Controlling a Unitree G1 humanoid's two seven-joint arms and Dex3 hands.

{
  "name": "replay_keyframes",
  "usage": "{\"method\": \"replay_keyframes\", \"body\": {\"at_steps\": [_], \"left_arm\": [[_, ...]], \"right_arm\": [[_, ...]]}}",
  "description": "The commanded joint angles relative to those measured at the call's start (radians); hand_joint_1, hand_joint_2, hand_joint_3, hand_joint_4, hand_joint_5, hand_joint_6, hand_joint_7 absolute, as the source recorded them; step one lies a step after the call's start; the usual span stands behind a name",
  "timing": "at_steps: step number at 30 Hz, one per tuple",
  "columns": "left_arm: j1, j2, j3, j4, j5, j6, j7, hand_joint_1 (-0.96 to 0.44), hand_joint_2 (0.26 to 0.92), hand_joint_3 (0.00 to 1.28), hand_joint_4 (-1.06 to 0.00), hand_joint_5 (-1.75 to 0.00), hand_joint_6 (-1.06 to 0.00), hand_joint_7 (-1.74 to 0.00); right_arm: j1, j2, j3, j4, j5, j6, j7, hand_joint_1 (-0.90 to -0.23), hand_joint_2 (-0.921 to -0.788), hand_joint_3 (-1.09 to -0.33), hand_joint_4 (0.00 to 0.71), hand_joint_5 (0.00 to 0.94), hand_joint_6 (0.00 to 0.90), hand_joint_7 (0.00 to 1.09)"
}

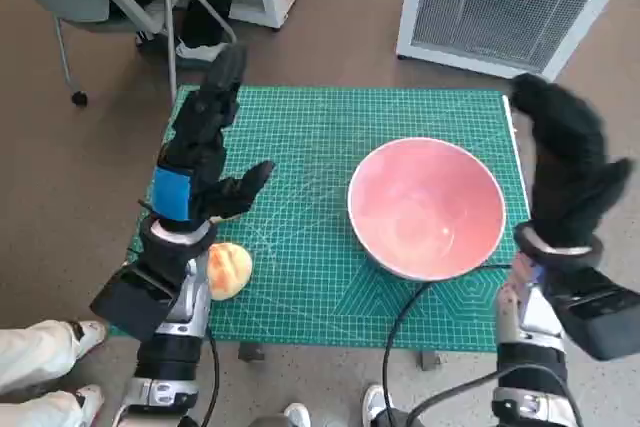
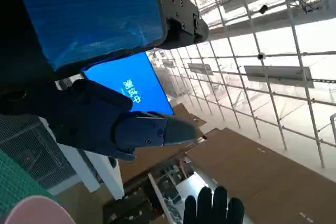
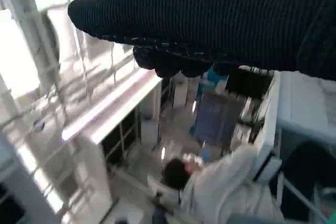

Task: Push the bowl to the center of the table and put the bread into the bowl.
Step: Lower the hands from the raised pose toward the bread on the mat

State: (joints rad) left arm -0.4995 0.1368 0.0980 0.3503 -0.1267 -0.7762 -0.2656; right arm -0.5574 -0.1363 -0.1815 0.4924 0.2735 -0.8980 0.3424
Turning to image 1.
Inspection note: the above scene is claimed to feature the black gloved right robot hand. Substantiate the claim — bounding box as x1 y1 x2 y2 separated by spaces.
507 72 636 248

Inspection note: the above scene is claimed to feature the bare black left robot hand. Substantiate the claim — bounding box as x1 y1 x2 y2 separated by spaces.
148 44 277 228

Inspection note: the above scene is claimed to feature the round toy bread bun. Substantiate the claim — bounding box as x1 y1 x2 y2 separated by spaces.
206 241 253 302

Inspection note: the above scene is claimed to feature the pink bowl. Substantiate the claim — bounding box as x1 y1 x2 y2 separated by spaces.
347 136 506 282

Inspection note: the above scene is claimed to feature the green cutting mat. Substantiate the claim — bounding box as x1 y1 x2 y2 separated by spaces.
107 85 534 353

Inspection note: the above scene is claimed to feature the large white mesh cabinet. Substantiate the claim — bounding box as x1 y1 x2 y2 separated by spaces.
396 0 640 81

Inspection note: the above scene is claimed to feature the person in white trousers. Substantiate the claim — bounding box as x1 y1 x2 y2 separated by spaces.
0 319 109 427

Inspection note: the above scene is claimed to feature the white shoe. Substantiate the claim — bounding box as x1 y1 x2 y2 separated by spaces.
360 384 396 427
283 402 312 427

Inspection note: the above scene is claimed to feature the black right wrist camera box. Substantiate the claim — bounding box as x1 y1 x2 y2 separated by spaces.
542 266 640 362

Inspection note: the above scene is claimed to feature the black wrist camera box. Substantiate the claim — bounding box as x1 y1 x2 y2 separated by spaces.
542 266 640 362
89 266 179 343

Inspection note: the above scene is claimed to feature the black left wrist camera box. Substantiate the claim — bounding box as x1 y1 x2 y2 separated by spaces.
89 266 179 343

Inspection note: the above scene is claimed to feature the metal table bracket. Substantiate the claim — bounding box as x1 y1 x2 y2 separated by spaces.
238 341 266 362
418 350 449 372

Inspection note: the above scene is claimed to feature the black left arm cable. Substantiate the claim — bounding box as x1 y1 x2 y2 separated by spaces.
197 329 221 427

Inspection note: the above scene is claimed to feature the looped black right arm cable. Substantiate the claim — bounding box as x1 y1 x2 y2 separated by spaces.
404 364 586 427

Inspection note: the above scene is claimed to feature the long black right arm cable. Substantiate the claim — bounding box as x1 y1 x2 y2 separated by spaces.
382 261 516 427

